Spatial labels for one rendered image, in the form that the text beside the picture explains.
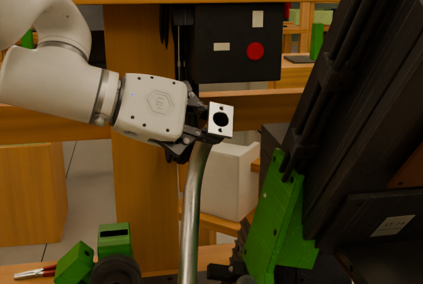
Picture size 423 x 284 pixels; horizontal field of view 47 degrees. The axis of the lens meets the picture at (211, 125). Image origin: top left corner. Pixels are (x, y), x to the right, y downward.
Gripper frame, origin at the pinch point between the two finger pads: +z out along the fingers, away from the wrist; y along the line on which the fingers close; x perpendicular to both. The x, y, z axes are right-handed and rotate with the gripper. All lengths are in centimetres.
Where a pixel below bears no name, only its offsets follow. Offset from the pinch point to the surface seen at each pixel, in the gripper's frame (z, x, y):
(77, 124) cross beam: -18.7, 38.0, 13.4
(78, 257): -15.2, 11.5, -21.0
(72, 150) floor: -6, 357, 142
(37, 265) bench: -20, 63, -14
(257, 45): 8.5, 2.5, 20.6
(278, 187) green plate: 12.1, 0.0, -8.0
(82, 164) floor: 3, 329, 120
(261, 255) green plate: 12.6, 6.6, -17.3
